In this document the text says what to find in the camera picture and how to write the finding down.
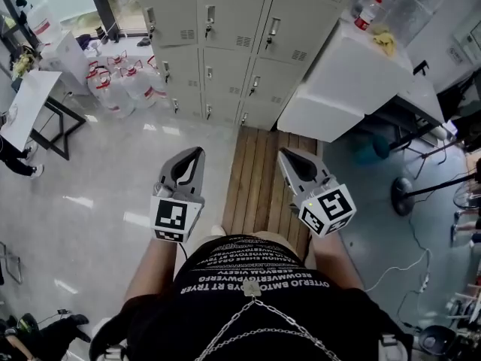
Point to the black window frame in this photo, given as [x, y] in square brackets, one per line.
[101, 6]

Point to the cluster of clear water jugs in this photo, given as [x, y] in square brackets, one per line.
[135, 87]

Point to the white table with black frame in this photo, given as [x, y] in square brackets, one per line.
[30, 100]

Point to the person's black printed shirt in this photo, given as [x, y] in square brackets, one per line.
[263, 314]

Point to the white cardboard box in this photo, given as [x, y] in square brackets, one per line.
[67, 55]

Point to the yellow cloth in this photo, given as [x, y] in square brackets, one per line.
[385, 40]

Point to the person's left forearm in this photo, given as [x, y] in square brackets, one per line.
[154, 269]

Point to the person's light shoe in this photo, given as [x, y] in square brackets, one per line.
[218, 230]

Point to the grey metal locker cabinet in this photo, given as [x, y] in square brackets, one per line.
[233, 13]

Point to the white plastic bucket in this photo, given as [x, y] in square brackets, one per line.
[43, 23]

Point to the clear bottle with red label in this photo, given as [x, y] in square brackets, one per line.
[363, 21]

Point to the metal chair frame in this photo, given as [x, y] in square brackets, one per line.
[13, 265]

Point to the black-headed key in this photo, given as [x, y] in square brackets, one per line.
[252, 88]
[206, 31]
[267, 43]

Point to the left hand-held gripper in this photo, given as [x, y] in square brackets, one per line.
[173, 216]

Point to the yellow flower bunch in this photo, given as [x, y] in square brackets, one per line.
[23, 61]

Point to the black stand with round base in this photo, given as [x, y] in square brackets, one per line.
[402, 198]

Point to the black round base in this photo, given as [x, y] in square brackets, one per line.
[436, 340]

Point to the wooden slat pallet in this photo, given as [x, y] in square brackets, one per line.
[255, 171]

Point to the person's right forearm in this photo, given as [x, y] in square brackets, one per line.
[334, 261]

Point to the large white foam box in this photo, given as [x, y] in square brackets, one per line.
[338, 88]

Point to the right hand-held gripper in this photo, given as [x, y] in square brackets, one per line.
[330, 207]

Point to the dark teal round seat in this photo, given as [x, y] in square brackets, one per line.
[381, 146]

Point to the grey desk with black frame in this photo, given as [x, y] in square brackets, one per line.
[424, 96]

